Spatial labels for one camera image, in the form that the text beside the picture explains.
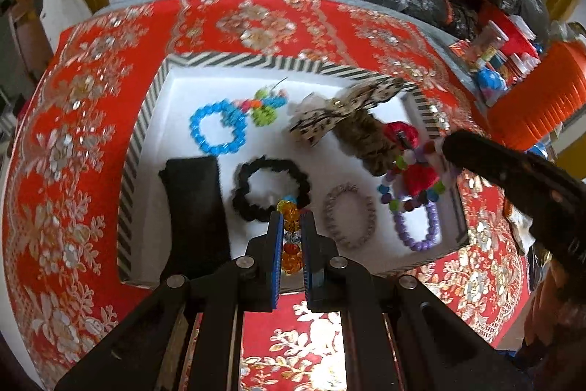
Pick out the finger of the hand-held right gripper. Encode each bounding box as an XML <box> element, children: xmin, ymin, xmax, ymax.
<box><xmin>442</xmin><ymin>130</ymin><xmax>586</xmax><ymax>263</ymax></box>

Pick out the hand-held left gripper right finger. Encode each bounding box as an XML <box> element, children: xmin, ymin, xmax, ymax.
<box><xmin>301</xmin><ymin>211</ymin><xmax>523</xmax><ymax>391</ymax></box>

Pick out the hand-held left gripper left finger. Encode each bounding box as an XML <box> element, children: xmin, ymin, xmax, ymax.
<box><xmin>54</xmin><ymin>211</ymin><xmax>285</xmax><ymax>391</ymax></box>

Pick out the amber bead bracelet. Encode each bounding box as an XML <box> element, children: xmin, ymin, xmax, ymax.
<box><xmin>276</xmin><ymin>196</ymin><xmax>304</xmax><ymax>275</ymax></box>

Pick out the black scrunchie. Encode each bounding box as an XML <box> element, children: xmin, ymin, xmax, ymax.
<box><xmin>231</xmin><ymin>155</ymin><xmax>312</xmax><ymax>223</ymax></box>

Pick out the striped box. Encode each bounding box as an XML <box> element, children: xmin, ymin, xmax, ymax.
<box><xmin>116</xmin><ymin>51</ymin><xmax>472</xmax><ymax>286</ymax></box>

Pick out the person's right forearm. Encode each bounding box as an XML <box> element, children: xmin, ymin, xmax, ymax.
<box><xmin>522</xmin><ymin>254</ymin><xmax>586</xmax><ymax>355</ymax></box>

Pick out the orange ribbed container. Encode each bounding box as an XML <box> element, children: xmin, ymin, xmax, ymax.
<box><xmin>487</xmin><ymin>42</ymin><xmax>586</xmax><ymax>150</ymax></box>

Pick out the black cloth pouch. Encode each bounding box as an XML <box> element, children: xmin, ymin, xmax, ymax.
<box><xmin>158</xmin><ymin>155</ymin><xmax>232</xmax><ymax>277</ymax></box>

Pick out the brown leopard scrunchie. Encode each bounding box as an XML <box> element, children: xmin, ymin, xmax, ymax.
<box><xmin>332</xmin><ymin>109</ymin><xmax>404</xmax><ymax>177</ymax></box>

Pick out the multicolour bead flower charm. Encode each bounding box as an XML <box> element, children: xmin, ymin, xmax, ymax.
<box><xmin>229</xmin><ymin>76</ymin><xmax>290</xmax><ymax>128</ymax></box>

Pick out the leopard print hair bow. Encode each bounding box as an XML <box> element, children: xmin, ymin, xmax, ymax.
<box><xmin>288</xmin><ymin>77</ymin><xmax>406</xmax><ymax>147</ymax></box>

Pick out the red floral tablecloth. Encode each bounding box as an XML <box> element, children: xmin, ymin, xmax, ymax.
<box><xmin>2</xmin><ymin>0</ymin><xmax>532</xmax><ymax>391</ymax></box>

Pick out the white appliance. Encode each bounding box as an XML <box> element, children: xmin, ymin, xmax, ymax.
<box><xmin>40</xmin><ymin>0</ymin><xmax>92</xmax><ymax>34</ymax></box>

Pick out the grey bead bracelet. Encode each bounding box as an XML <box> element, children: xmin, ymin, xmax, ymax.
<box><xmin>322</xmin><ymin>184</ymin><xmax>378</xmax><ymax>249</ymax></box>

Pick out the multicolour bead bracelet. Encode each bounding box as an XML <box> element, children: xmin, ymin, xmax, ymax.
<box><xmin>376</xmin><ymin>141</ymin><xmax>459</xmax><ymax>213</ymax></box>

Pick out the purple bead bracelet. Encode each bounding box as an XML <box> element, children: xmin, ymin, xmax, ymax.
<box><xmin>393</xmin><ymin>201</ymin><xmax>442</xmax><ymax>252</ymax></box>

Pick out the blue bead bracelet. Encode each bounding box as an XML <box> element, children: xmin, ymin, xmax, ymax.
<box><xmin>189</xmin><ymin>99</ymin><xmax>248</xmax><ymax>156</ymax></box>

